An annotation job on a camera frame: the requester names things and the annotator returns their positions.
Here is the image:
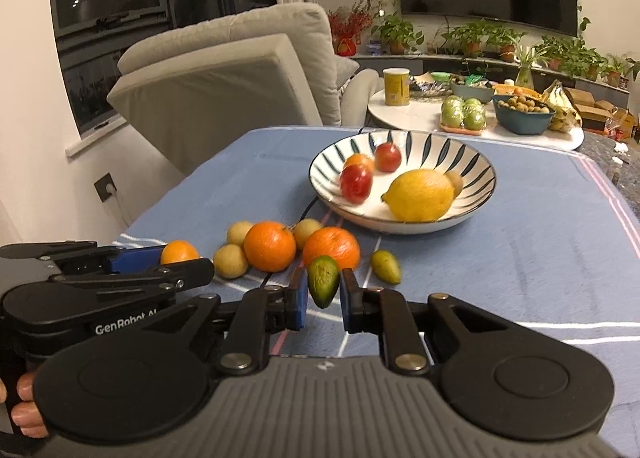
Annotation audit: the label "large orange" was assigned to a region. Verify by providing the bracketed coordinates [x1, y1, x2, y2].
[243, 221, 297, 273]
[302, 226, 362, 271]

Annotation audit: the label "tray of green apples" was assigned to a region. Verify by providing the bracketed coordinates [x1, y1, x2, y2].
[440, 95, 487, 135]

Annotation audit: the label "blue striped tablecloth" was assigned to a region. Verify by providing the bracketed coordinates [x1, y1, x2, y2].
[112, 125, 640, 458]

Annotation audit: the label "grey basket of snacks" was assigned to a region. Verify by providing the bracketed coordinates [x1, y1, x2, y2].
[450, 75, 496, 104]

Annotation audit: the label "brown longan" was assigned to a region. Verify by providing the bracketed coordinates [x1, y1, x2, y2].
[226, 220, 256, 246]
[292, 218, 322, 250]
[213, 243, 249, 280]

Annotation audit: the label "pile of longans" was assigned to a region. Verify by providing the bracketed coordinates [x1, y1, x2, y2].
[500, 95, 551, 114]

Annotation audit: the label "potted green plant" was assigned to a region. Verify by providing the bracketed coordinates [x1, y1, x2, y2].
[371, 13, 426, 55]
[602, 54, 628, 88]
[485, 25, 523, 63]
[570, 45, 608, 81]
[535, 35, 576, 71]
[440, 22, 488, 58]

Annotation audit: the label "red flower plant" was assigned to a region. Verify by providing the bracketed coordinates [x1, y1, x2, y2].
[327, 0, 372, 57]

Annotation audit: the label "small orange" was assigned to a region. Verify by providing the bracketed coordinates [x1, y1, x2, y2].
[344, 153, 376, 174]
[160, 240, 201, 266]

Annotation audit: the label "orange plastic basket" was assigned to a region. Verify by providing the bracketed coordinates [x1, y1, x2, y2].
[492, 82, 543, 99]

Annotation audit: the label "dark wall socket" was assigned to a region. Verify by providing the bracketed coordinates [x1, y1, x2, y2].
[93, 172, 120, 203]

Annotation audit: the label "yellow can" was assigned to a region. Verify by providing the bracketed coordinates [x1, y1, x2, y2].
[383, 67, 412, 107]

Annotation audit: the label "cardboard boxes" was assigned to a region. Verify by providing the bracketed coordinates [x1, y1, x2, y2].
[565, 86, 636, 139]

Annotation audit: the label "bunch of bananas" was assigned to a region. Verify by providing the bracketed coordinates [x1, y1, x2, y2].
[542, 79, 583, 133]

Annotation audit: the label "beige armchair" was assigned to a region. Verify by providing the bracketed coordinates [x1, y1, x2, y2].
[106, 2, 381, 176]

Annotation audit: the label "round white coffee table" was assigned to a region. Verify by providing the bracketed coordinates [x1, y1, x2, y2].
[367, 88, 585, 149]

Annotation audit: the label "dark blue bowl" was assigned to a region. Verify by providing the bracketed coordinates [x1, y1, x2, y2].
[492, 94, 557, 135]

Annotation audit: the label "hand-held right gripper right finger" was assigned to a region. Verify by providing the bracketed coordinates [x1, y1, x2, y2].
[340, 268, 501, 373]

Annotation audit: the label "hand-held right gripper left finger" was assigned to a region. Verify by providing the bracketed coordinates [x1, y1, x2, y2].
[135, 267, 309, 373]

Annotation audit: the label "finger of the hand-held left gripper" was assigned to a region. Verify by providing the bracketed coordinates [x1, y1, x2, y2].
[47, 258, 216, 295]
[0, 240, 167, 275]

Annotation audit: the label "green vase with plant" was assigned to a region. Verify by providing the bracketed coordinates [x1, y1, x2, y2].
[505, 40, 551, 91]

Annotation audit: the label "person's left hand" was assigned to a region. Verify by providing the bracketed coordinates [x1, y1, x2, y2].
[0, 370, 52, 440]

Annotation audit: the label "red nectarine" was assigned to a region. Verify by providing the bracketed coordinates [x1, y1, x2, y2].
[374, 142, 403, 173]
[340, 164, 374, 204]

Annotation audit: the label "dark marble table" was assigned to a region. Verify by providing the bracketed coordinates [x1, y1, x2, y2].
[575, 133, 640, 219]

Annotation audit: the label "dish of snack packets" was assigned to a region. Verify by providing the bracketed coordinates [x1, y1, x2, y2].
[409, 78, 453, 98]

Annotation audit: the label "small green fruit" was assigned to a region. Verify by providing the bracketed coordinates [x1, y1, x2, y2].
[370, 249, 402, 285]
[307, 255, 342, 310]

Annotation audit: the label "yellow lemon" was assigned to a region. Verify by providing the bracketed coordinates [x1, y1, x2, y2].
[381, 169, 457, 223]

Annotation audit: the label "striped white ceramic bowl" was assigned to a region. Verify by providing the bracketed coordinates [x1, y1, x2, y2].
[308, 130, 498, 235]

